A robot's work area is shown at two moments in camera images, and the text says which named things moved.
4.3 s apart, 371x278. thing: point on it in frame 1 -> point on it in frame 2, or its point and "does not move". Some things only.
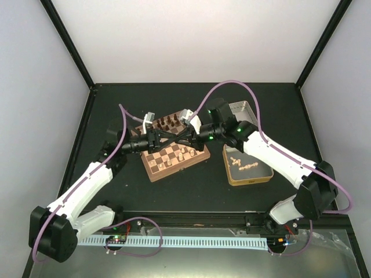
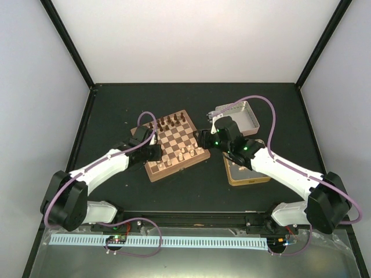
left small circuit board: [116, 239] does not move
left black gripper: [155, 143] -> [158, 154]
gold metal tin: [243, 168] does not move
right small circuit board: [277, 241] does not move
